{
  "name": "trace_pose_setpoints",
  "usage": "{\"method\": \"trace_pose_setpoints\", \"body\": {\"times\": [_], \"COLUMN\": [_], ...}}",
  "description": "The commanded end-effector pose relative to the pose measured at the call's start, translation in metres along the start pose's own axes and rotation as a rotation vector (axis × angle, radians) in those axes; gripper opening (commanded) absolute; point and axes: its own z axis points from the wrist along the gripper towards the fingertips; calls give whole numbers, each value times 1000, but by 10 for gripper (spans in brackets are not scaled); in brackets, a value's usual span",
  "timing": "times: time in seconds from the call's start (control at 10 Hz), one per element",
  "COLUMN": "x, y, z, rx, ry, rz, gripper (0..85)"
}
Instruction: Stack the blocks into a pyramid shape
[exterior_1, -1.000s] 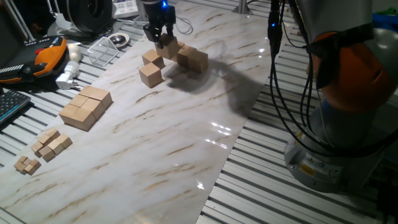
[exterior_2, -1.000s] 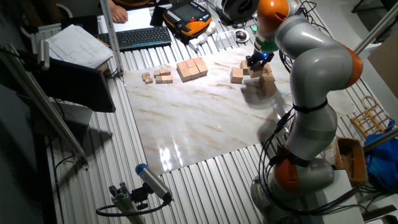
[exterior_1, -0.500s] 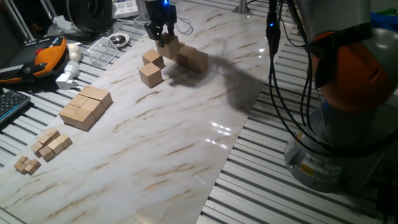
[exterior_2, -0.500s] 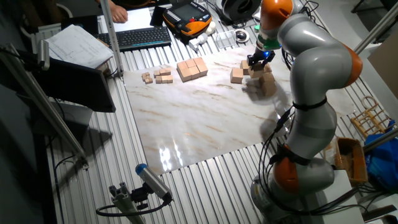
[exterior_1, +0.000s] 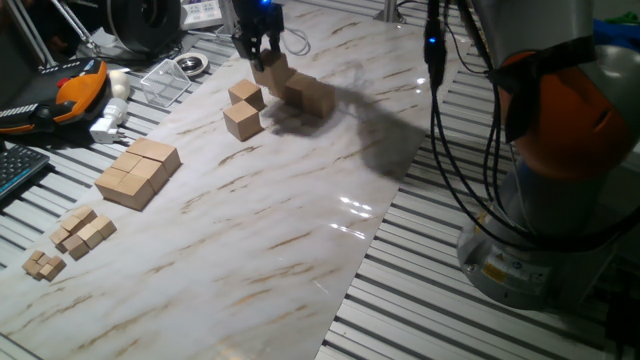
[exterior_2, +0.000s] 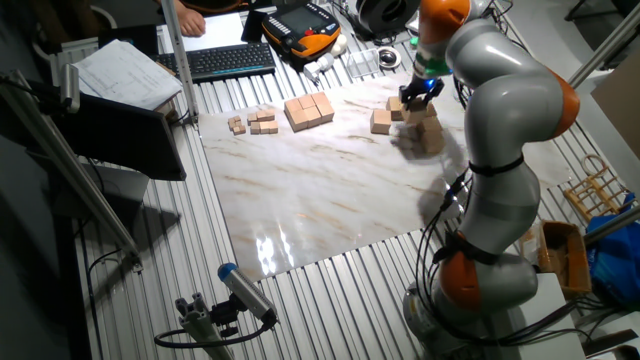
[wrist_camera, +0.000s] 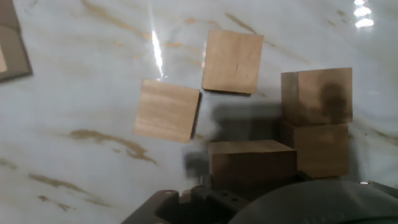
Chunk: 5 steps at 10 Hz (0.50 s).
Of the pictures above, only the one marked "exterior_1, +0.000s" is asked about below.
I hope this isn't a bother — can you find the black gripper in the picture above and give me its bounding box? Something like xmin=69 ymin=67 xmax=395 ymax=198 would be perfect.
xmin=232 ymin=0 xmax=285 ymax=73

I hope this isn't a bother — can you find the white control box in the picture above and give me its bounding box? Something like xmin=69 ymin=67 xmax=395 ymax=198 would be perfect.
xmin=179 ymin=0 xmax=226 ymax=31

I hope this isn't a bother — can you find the round metal tin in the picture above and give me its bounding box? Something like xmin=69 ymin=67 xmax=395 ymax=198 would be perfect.
xmin=173 ymin=51 xmax=211 ymax=78

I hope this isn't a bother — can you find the clear plastic box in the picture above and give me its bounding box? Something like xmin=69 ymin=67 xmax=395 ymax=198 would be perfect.
xmin=140 ymin=58 xmax=193 ymax=109

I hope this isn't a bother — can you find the black round spool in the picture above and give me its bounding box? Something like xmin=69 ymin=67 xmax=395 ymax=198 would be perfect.
xmin=96 ymin=0 xmax=183 ymax=55

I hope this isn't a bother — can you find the medium wooden cube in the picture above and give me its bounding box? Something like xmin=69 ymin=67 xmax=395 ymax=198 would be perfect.
xmin=113 ymin=172 xmax=156 ymax=212
xmin=148 ymin=142 xmax=183 ymax=178
xmin=110 ymin=151 xmax=145 ymax=174
xmin=125 ymin=136 xmax=166 ymax=161
xmin=93 ymin=166 xmax=129 ymax=197
xmin=128 ymin=157 xmax=170 ymax=195

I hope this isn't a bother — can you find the white egg shaped object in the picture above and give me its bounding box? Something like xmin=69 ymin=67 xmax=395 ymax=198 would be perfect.
xmin=108 ymin=69 xmax=132 ymax=101

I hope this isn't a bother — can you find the white power adapter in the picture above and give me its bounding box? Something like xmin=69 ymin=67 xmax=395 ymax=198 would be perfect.
xmin=89 ymin=97 xmax=130 ymax=145

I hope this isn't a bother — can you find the black orange teach pendant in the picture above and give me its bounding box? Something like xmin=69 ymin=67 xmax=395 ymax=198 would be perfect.
xmin=0 ymin=58 xmax=110 ymax=136

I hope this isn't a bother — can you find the white marble pattern mat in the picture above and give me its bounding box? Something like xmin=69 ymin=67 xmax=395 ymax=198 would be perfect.
xmin=0 ymin=5 xmax=474 ymax=360

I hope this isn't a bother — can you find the small wooden cube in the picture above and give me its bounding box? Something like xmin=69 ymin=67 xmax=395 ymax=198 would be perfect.
xmin=62 ymin=234 xmax=91 ymax=262
xmin=59 ymin=214 xmax=84 ymax=234
xmin=76 ymin=223 xmax=105 ymax=250
xmin=48 ymin=226 xmax=72 ymax=247
xmin=90 ymin=214 xmax=118 ymax=240
xmin=72 ymin=205 xmax=99 ymax=226

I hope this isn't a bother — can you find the black computer keyboard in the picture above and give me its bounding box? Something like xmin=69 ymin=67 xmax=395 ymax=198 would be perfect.
xmin=0 ymin=143 xmax=51 ymax=202

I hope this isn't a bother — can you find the blue bag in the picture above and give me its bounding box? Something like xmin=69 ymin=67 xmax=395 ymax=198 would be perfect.
xmin=593 ymin=17 xmax=640 ymax=51

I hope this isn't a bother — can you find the white thin cable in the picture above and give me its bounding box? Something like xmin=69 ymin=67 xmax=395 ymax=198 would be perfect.
xmin=280 ymin=27 xmax=313 ymax=57

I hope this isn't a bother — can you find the aluminium profile post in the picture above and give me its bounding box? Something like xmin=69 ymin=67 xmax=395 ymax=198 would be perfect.
xmin=218 ymin=0 xmax=237 ymax=35
xmin=373 ymin=0 xmax=407 ymax=24

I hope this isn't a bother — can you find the silver metal frame rod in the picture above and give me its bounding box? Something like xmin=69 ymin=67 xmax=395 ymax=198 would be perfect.
xmin=3 ymin=0 xmax=57 ymax=69

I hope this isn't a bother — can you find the black strap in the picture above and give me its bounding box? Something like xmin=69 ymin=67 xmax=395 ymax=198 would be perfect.
xmin=487 ymin=35 xmax=599 ymax=145

